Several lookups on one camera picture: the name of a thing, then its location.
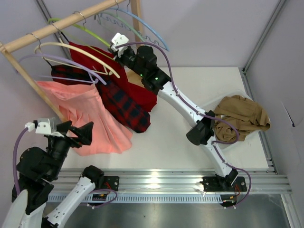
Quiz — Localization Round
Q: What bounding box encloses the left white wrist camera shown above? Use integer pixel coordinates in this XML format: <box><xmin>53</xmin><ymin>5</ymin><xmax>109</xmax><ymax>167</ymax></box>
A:
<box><xmin>24</xmin><ymin>117</ymin><xmax>63</xmax><ymax>137</ymax></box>

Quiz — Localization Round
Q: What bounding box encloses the white plastic basket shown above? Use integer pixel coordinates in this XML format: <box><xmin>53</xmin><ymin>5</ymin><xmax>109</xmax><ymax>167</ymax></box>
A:
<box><xmin>201</xmin><ymin>88</ymin><xmax>259</xmax><ymax>152</ymax></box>

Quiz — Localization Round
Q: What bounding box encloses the purple cable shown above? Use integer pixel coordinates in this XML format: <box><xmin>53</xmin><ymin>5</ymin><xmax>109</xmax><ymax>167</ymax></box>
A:
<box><xmin>116</xmin><ymin>41</ymin><xmax>252</xmax><ymax>209</ymax></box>
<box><xmin>13</xmin><ymin>128</ymin><xmax>118</xmax><ymax>211</ymax></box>

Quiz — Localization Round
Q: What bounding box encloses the light blue hanger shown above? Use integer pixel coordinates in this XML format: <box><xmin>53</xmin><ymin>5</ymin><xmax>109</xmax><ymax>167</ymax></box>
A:
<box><xmin>101</xmin><ymin>0</ymin><xmax>170</xmax><ymax>52</ymax></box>

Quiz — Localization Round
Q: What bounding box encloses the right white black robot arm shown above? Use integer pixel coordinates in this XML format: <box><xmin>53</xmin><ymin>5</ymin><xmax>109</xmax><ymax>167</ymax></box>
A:
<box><xmin>109</xmin><ymin>45</ymin><xmax>238</xmax><ymax>191</ymax></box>

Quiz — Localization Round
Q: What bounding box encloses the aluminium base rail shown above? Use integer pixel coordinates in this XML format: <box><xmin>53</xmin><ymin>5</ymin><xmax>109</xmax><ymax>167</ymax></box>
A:
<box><xmin>57</xmin><ymin>168</ymin><xmax>293</xmax><ymax>193</ymax></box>

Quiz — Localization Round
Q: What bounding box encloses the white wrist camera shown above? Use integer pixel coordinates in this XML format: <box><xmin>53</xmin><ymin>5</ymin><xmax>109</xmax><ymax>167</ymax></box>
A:
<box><xmin>24</xmin><ymin>117</ymin><xmax>63</xmax><ymax>137</ymax></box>
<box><xmin>109</xmin><ymin>33</ymin><xmax>129</xmax><ymax>57</ymax></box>

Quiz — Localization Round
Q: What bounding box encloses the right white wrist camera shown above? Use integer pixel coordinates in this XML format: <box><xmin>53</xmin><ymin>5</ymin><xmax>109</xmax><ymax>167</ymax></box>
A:
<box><xmin>109</xmin><ymin>33</ymin><xmax>129</xmax><ymax>57</ymax></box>

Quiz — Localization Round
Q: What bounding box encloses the wooden clothes rack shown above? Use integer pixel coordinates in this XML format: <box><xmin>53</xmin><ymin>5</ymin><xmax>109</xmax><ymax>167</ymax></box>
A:
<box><xmin>0</xmin><ymin>0</ymin><xmax>144</xmax><ymax>122</ymax></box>

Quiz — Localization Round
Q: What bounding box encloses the lilac hanger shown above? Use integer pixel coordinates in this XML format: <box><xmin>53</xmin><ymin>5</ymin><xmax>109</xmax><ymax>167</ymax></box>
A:
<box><xmin>15</xmin><ymin>54</ymin><xmax>107</xmax><ymax>86</ymax></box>

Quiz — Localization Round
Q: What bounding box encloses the tan garment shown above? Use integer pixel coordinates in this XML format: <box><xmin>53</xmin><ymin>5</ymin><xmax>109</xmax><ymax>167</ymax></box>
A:
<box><xmin>214</xmin><ymin>95</ymin><xmax>271</xmax><ymax>143</ymax></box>

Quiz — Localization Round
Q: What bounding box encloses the mint green hanger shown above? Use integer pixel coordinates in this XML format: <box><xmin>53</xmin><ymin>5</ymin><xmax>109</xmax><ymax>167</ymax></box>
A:
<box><xmin>94</xmin><ymin>10</ymin><xmax>155</xmax><ymax>42</ymax></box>

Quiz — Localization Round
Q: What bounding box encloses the lime green hanger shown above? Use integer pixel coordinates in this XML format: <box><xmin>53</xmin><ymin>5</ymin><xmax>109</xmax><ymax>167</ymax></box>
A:
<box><xmin>47</xmin><ymin>18</ymin><xmax>110</xmax><ymax>47</ymax></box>

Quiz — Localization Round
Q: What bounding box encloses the white slotted cable duct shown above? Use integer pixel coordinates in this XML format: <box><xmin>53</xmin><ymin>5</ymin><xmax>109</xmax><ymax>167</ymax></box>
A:
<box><xmin>47</xmin><ymin>192</ymin><xmax>238</xmax><ymax>204</ymax></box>

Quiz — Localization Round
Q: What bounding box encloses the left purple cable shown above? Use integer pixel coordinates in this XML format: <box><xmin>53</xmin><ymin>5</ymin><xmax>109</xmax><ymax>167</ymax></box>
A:
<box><xmin>13</xmin><ymin>128</ymin><xmax>118</xmax><ymax>211</ymax></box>

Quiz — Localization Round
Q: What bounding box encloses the red black plaid skirt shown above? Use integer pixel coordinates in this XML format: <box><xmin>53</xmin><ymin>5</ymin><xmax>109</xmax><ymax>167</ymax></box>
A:
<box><xmin>51</xmin><ymin>65</ymin><xmax>151</xmax><ymax>133</ymax></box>

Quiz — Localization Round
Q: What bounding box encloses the cream yellow hanger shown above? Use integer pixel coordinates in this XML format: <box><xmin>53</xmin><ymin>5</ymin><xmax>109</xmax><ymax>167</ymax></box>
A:
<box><xmin>34</xmin><ymin>42</ymin><xmax>121</xmax><ymax>79</ymax></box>

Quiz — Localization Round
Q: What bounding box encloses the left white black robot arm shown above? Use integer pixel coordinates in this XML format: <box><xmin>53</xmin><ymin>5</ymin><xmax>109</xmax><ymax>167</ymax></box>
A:
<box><xmin>2</xmin><ymin>118</ymin><xmax>105</xmax><ymax>228</ymax></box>

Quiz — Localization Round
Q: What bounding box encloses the pink pleated skirt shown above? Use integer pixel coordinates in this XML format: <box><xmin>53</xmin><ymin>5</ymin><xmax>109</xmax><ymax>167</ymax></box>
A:
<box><xmin>37</xmin><ymin>81</ymin><xmax>133</xmax><ymax>156</ymax></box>

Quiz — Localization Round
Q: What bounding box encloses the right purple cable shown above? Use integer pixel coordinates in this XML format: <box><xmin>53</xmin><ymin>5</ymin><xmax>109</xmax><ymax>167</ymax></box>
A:
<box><xmin>116</xmin><ymin>41</ymin><xmax>252</xmax><ymax>209</ymax></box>

